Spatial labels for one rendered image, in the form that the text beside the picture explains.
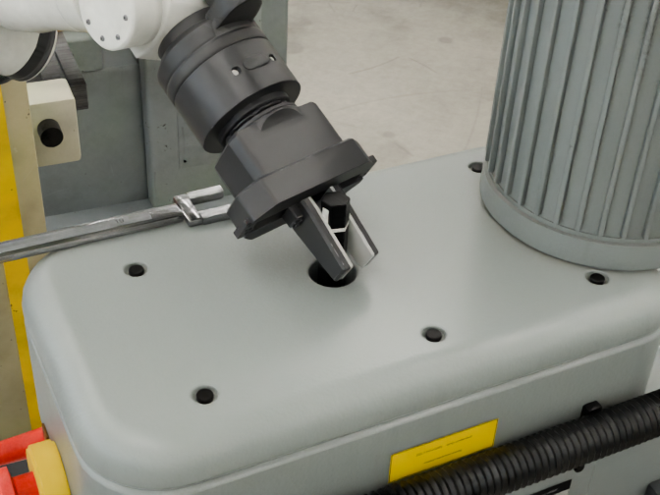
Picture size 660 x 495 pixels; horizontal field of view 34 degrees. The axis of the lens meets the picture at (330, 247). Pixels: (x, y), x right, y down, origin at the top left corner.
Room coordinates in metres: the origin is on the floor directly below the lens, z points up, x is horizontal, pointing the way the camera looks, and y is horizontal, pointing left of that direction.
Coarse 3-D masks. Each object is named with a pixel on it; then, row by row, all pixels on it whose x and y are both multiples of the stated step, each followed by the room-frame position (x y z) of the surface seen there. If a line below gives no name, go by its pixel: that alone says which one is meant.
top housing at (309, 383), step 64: (384, 192) 0.75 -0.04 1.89; (448, 192) 0.76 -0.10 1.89; (64, 256) 0.64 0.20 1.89; (128, 256) 0.65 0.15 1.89; (192, 256) 0.65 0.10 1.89; (256, 256) 0.65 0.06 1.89; (384, 256) 0.66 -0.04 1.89; (448, 256) 0.67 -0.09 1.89; (512, 256) 0.67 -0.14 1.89; (64, 320) 0.57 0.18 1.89; (128, 320) 0.57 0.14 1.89; (192, 320) 0.58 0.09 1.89; (256, 320) 0.58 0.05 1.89; (320, 320) 0.58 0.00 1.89; (384, 320) 0.59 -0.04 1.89; (448, 320) 0.59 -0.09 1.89; (512, 320) 0.60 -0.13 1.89; (576, 320) 0.60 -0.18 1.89; (640, 320) 0.62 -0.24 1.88; (64, 384) 0.51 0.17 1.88; (128, 384) 0.51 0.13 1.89; (192, 384) 0.51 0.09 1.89; (256, 384) 0.52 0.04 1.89; (320, 384) 0.52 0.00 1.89; (384, 384) 0.53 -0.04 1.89; (448, 384) 0.54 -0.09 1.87; (512, 384) 0.57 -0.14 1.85; (576, 384) 0.60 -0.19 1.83; (640, 384) 0.63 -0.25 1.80; (64, 448) 0.52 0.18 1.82; (128, 448) 0.46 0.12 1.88; (192, 448) 0.46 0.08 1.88; (256, 448) 0.47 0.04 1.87; (320, 448) 0.50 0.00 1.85; (384, 448) 0.52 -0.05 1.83; (448, 448) 0.54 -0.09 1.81
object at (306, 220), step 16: (288, 208) 0.64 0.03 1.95; (304, 208) 0.64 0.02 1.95; (288, 224) 0.64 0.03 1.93; (304, 224) 0.64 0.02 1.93; (320, 224) 0.63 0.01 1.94; (304, 240) 0.64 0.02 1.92; (320, 240) 0.63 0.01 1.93; (336, 240) 0.63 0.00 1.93; (320, 256) 0.63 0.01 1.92; (336, 256) 0.62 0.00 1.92; (336, 272) 0.61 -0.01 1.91
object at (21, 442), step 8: (32, 432) 0.63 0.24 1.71; (40, 432) 0.63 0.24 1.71; (8, 440) 0.62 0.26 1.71; (16, 440) 0.62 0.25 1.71; (24, 440) 0.62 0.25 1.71; (32, 440) 0.62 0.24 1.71; (40, 440) 0.62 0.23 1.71; (0, 448) 0.61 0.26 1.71; (8, 448) 0.61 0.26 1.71; (16, 448) 0.61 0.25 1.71; (24, 448) 0.61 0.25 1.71; (0, 456) 0.60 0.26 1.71; (8, 456) 0.61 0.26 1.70; (16, 456) 0.61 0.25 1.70; (24, 456) 0.61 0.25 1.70; (0, 464) 0.60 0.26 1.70
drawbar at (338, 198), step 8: (328, 192) 0.65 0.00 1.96; (336, 192) 0.65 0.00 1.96; (328, 200) 0.64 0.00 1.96; (336, 200) 0.64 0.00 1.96; (344, 200) 0.64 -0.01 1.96; (328, 208) 0.63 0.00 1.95; (336, 208) 0.63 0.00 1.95; (344, 208) 0.63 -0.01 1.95; (328, 216) 0.63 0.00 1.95; (336, 216) 0.63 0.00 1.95; (344, 216) 0.63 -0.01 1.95; (328, 224) 0.63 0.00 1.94; (336, 224) 0.63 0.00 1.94; (344, 224) 0.63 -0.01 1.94; (344, 232) 0.64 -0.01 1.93; (344, 240) 0.64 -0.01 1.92; (344, 248) 0.64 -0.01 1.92; (320, 264) 0.64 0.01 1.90; (320, 272) 0.64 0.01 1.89; (320, 280) 0.64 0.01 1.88; (328, 280) 0.63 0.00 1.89; (344, 280) 0.64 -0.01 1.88
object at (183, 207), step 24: (192, 192) 0.73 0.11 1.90; (216, 192) 0.73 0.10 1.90; (120, 216) 0.69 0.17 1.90; (144, 216) 0.69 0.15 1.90; (168, 216) 0.69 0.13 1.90; (192, 216) 0.69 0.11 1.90; (216, 216) 0.70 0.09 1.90; (24, 240) 0.65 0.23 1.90; (48, 240) 0.65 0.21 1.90; (72, 240) 0.65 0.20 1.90; (96, 240) 0.66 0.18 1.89
